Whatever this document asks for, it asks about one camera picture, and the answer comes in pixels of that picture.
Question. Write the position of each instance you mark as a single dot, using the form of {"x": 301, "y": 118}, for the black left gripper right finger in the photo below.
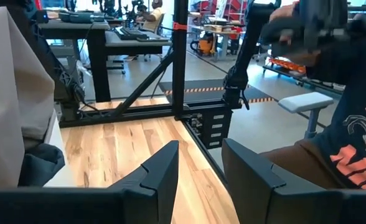
{"x": 279, "y": 202}

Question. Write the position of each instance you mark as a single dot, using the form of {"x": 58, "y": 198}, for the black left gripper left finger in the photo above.
{"x": 124, "y": 205}

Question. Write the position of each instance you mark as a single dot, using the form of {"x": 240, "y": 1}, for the teal garment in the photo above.
{"x": 43, "y": 165}

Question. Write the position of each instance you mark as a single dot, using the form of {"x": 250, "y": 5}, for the khaki garment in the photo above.
{"x": 8, "y": 93}

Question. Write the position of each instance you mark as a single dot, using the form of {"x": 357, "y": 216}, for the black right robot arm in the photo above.
{"x": 71, "y": 87}

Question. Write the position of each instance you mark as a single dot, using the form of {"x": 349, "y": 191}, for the black labelled electronics box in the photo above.
{"x": 212, "y": 130}

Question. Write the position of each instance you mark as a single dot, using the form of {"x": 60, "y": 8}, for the grey chair armrest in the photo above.
{"x": 304, "y": 101}

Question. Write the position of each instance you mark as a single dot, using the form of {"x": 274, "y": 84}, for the person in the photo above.
{"x": 155, "y": 15}
{"x": 357, "y": 130}

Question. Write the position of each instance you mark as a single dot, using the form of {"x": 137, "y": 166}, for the orange parts rack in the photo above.
{"x": 287, "y": 66}

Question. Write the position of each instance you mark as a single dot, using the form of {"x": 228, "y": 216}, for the hazard striped floor mat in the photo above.
{"x": 201, "y": 85}

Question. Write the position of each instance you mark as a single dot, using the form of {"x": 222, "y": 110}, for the black desk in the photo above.
{"x": 133, "y": 46}
{"x": 96, "y": 62}

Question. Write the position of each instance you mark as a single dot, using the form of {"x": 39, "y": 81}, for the black keyboard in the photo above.
{"x": 130, "y": 33}

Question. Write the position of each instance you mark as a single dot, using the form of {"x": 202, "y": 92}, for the orange shop vacuum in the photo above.
{"x": 205, "y": 46}

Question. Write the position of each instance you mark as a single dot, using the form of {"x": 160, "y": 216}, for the red tape band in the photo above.
{"x": 180, "y": 26}

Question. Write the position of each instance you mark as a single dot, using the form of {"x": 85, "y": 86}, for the person's hand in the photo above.
{"x": 282, "y": 12}

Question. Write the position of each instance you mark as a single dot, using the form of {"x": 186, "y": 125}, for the grey desktop device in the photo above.
{"x": 80, "y": 17}

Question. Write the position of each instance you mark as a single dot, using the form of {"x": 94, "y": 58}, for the red shelving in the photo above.
{"x": 232, "y": 9}

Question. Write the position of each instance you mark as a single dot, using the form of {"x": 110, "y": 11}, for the black aluminium table frame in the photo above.
{"x": 180, "y": 62}

